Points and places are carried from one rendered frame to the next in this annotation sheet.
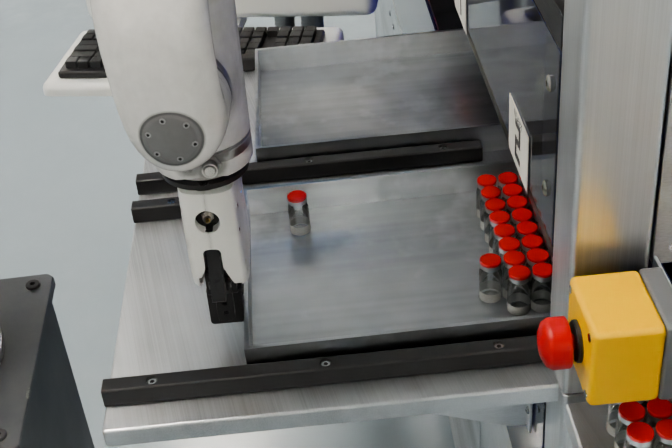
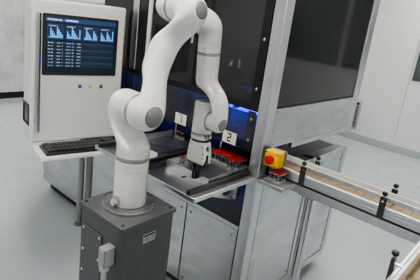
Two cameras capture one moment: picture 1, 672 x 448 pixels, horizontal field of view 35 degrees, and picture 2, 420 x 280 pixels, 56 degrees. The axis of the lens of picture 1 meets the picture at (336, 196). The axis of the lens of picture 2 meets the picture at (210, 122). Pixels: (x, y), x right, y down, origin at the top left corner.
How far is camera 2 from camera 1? 130 cm
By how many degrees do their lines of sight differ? 48
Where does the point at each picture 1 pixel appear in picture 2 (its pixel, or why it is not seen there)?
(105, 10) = (217, 101)
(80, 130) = not seen: outside the picture
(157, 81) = (224, 114)
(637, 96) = (272, 116)
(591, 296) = (272, 150)
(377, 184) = not seen: hidden behind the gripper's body
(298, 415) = (222, 189)
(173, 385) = (200, 188)
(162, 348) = (184, 187)
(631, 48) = (273, 108)
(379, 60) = (150, 139)
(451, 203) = not seen: hidden behind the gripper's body
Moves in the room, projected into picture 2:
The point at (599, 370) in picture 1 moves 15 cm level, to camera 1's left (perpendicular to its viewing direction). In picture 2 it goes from (278, 160) to (258, 167)
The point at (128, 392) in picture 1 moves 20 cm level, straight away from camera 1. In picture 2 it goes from (194, 190) to (152, 176)
